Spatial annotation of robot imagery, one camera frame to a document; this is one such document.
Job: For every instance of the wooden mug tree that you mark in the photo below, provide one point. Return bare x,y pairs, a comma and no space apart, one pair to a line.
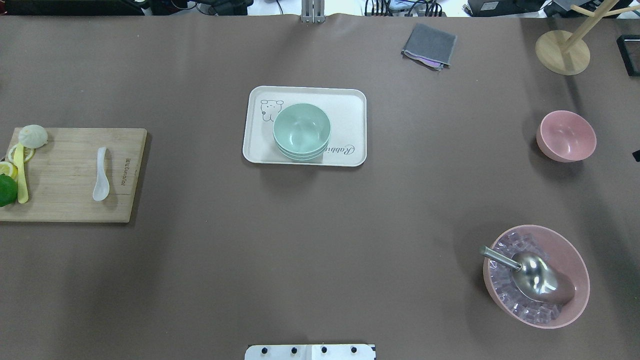
566,53

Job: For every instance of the green bowl stack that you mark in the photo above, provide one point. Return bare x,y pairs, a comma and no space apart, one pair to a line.
302,131

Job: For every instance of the lemon half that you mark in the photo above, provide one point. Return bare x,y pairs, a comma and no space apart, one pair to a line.
8,169

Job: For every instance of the green lime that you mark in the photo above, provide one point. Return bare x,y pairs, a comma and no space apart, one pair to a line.
8,190

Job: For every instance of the white ceramic spoon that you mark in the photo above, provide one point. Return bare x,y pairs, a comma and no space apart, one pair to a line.
101,186

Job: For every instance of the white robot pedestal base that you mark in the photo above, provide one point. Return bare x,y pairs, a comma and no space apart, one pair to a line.
347,351

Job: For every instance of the cream rabbit tray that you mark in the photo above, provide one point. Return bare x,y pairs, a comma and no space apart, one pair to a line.
346,109

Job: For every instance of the lemon slice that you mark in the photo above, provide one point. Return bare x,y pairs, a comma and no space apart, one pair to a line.
28,153

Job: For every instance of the small pink bowl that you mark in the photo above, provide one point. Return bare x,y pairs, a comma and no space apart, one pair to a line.
566,137

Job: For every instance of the white steamed bun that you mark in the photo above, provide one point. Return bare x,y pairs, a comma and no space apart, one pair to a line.
33,136

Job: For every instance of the bamboo cutting board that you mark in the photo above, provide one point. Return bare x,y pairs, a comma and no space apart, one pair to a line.
61,177

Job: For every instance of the grey folded cloth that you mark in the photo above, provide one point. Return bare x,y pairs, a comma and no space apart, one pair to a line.
430,46

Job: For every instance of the yellow plastic knife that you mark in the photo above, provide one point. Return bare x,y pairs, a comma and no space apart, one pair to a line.
19,162

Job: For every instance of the metal ice scoop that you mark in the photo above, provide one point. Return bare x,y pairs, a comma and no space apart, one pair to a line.
534,278

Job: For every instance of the large pink ice bowl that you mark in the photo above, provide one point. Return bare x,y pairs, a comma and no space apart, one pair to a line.
560,254

